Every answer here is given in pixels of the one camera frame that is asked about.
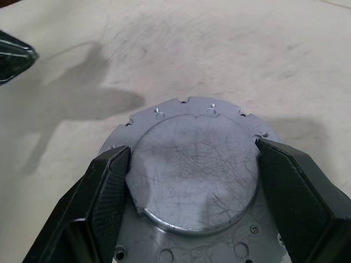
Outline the cream table cloth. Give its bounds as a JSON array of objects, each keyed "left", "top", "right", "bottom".
[{"left": 0, "top": 0, "right": 351, "bottom": 263}]

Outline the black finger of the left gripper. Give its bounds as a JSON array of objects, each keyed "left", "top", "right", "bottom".
[{"left": 0, "top": 28, "right": 39, "bottom": 87}]

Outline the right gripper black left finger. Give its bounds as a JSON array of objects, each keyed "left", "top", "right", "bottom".
[{"left": 20, "top": 144, "right": 139, "bottom": 263}]

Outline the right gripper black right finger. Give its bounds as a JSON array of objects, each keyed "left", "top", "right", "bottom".
[{"left": 254, "top": 138, "right": 351, "bottom": 263}]

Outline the silver motor cover circuit board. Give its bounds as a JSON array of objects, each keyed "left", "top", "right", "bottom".
[{"left": 100, "top": 95, "right": 287, "bottom": 263}]

